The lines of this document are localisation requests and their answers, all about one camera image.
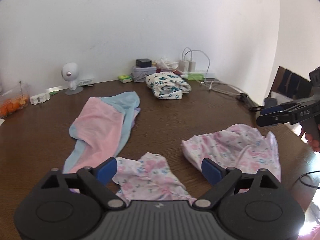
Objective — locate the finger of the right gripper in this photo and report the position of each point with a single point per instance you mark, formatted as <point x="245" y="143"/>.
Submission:
<point x="274" y="118"/>
<point x="281" y="108"/>

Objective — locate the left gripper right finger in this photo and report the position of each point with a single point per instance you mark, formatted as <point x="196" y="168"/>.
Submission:
<point x="222" y="180"/>

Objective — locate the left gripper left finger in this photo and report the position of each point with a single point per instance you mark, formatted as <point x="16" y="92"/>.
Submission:
<point x="93" y="183"/>

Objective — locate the pink floral child's garment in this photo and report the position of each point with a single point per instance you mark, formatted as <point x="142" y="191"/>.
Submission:
<point x="240" y="146"/>

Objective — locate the person's right hand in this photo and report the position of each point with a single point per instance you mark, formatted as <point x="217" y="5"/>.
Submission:
<point x="313" y="143"/>

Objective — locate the phone on stand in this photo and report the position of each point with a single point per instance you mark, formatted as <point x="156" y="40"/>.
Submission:
<point x="270" y="102"/>

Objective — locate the dark wooden chair back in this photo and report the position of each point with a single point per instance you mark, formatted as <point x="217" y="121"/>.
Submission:
<point x="290" y="84"/>

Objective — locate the pink and blue mesh garment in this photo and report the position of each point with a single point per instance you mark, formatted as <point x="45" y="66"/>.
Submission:
<point x="102" y="129"/>

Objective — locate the green tissue pack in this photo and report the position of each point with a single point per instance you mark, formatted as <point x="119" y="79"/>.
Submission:
<point x="125" y="78"/>

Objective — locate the folded cream teal-flower garment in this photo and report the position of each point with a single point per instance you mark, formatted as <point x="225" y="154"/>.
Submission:
<point x="167" y="86"/>

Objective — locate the grey metal tin box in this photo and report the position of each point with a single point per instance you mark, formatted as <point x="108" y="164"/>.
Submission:
<point x="139" y="74"/>

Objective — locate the clear box of oranges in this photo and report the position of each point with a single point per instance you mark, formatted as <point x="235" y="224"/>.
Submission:
<point x="14" y="99"/>

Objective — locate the crumpled white tissue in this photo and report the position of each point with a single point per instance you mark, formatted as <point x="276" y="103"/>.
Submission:
<point x="166" y="65"/>

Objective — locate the black charger block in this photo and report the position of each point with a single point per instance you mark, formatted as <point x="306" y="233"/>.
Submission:
<point x="143" y="63"/>

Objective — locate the white charger adapter with cable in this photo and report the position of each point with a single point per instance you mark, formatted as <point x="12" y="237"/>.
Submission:
<point x="189" y="65"/>

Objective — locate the white robot-shaped camera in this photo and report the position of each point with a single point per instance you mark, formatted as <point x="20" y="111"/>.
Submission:
<point x="70" y="73"/>

